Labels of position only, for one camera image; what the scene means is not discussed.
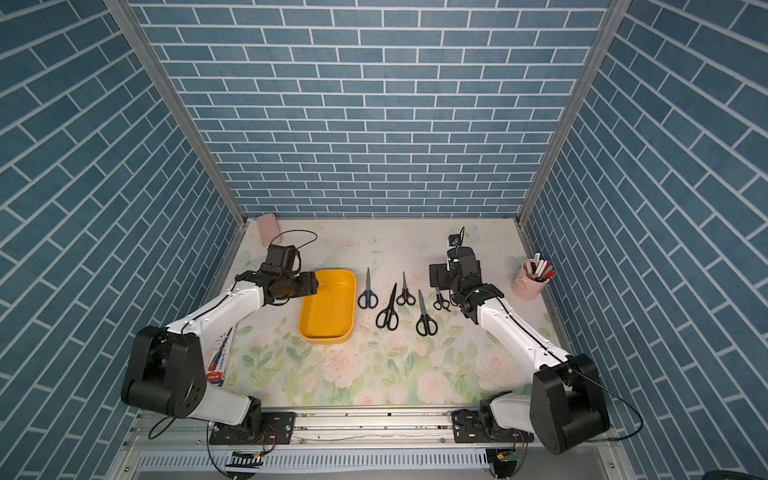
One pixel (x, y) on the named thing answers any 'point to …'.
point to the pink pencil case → (269, 229)
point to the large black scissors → (388, 317)
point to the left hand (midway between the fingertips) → (316, 284)
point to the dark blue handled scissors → (368, 298)
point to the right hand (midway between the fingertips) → (452, 266)
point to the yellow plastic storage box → (328, 317)
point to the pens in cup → (538, 269)
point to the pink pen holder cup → (526, 289)
